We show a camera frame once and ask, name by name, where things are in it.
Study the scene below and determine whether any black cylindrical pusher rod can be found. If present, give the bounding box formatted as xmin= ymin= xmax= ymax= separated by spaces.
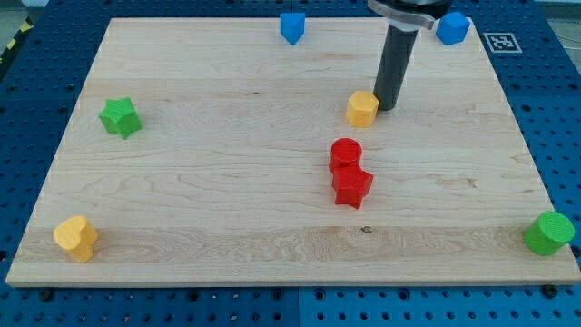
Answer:
xmin=373 ymin=25 xmax=418 ymax=111

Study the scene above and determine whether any yellow heart block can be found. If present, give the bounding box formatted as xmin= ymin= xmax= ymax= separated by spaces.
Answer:
xmin=53 ymin=215 xmax=99 ymax=263

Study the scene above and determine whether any light wooden board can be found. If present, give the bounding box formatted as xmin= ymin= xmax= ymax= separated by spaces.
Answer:
xmin=6 ymin=18 xmax=580 ymax=288

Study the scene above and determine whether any green cylinder block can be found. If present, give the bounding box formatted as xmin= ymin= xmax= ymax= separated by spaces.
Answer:
xmin=523 ymin=211 xmax=576 ymax=256

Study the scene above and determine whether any green star block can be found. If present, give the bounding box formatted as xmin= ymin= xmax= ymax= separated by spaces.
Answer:
xmin=99 ymin=97 xmax=143 ymax=139

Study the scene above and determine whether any yellow hexagon block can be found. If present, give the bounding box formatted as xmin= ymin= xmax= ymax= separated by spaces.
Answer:
xmin=346 ymin=91 xmax=379 ymax=127

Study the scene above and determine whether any red star block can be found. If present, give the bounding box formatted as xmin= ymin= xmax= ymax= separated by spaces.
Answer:
xmin=331 ymin=163 xmax=374 ymax=209

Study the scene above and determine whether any red cylinder block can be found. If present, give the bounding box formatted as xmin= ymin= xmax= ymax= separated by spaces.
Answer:
xmin=329 ymin=138 xmax=362 ymax=173

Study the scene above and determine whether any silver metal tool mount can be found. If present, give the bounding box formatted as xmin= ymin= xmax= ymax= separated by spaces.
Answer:
xmin=367 ymin=0 xmax=452 ymax=30

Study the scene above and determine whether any white fiducial marker tag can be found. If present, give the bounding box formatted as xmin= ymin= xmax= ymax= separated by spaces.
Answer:
xmin=484 ymin=32 xmax=522 ymax=54

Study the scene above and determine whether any blue hexagon block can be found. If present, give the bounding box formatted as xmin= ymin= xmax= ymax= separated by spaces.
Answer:
xmin=436 ymin=11 xmax=471 ymax=45

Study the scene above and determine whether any blue triangular block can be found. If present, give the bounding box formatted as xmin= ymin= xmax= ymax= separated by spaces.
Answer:
xmin=280 ymin=13 xmax=306 ymax=45

